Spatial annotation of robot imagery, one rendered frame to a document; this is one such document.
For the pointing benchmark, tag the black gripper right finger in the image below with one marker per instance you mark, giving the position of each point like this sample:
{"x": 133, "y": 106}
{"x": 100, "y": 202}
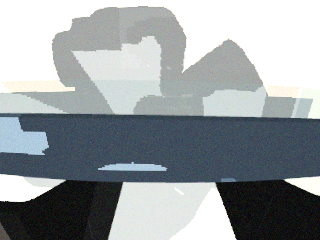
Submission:
{"x": 270, "y": 210}

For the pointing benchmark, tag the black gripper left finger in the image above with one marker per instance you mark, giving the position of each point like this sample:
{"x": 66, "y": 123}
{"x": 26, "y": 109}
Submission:
{"x": 73, "y": 210}

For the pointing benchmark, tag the low clear corner walls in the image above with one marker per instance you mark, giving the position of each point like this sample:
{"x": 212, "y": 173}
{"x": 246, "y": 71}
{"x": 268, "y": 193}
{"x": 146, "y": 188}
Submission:
{"x": 143, "y": 97}

